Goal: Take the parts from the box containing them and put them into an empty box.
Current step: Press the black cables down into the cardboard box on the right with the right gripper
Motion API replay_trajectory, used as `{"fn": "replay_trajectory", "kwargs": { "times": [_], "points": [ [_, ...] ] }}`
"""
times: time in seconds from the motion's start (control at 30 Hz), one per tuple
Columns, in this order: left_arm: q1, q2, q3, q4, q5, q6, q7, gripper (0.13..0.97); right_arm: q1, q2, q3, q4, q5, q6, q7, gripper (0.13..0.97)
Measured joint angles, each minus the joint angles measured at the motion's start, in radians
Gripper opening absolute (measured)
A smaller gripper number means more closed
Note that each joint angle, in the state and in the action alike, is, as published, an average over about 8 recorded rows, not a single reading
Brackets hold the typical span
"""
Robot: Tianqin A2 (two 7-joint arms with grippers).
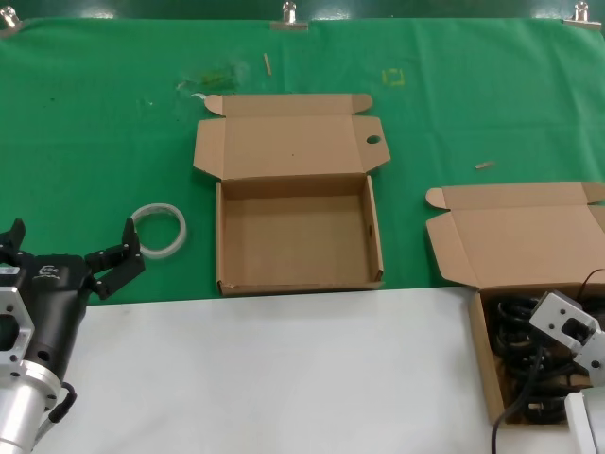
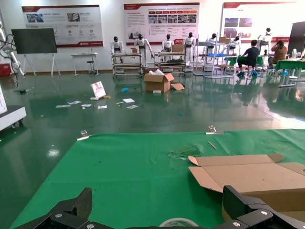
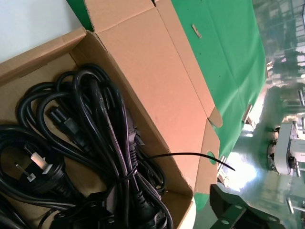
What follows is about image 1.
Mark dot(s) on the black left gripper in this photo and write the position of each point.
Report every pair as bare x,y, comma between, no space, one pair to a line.
52,302

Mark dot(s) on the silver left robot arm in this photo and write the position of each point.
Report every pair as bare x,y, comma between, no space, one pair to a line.
19,406

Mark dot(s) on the cardboard box with round hole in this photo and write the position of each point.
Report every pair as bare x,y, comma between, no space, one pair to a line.
293,142

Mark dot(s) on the clear tape roll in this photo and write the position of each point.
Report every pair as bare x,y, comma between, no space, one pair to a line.
163,254

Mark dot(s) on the green table cloth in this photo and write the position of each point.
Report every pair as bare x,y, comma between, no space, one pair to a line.
94,142

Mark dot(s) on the clear plastic wrapper scrap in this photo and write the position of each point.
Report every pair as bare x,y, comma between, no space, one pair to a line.
217,78

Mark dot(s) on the metal binder clip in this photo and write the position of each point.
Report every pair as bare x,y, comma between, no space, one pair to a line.
10,23
289,23
581,20

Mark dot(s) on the thin wooden stick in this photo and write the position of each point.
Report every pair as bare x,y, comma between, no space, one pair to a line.
267,64

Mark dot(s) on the short wooden piece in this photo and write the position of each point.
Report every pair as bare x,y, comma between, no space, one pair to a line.
484,165

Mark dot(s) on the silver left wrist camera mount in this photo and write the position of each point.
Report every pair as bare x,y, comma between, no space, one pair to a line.
14,350

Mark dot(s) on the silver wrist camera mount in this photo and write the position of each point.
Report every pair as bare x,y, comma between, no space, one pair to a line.
14,350
550,314

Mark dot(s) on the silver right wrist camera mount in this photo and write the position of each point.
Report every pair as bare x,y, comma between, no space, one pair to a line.
550,314

